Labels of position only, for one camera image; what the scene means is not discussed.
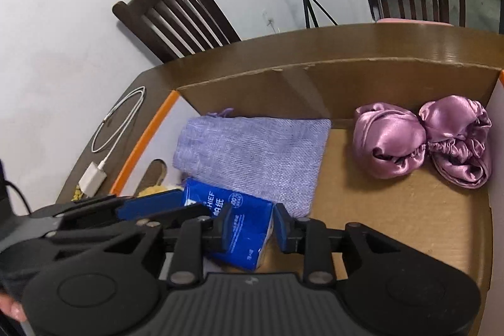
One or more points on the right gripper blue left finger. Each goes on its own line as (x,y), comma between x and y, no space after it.
(221,232)

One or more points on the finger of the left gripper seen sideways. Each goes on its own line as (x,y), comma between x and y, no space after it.
(142,207)

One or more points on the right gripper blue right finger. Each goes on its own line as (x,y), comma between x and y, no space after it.
(286,232)

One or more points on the blue tissue pack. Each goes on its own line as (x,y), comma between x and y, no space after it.
(250,221)

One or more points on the yellow white hamster plush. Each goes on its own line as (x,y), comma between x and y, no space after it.
(157,189)

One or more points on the purple woven cloth pouch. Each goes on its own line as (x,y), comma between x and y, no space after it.
(275,159)

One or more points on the person left hand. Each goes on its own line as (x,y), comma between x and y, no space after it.
(11,308)

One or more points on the yellow pink small candies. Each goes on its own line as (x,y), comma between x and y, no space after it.
(77,195)

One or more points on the red orange cardboard box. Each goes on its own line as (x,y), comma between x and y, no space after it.
(462,227)

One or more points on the white charger with cable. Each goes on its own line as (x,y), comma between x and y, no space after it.
(95,175)

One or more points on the dark wooden chair by wall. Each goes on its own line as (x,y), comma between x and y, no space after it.
(173,29)

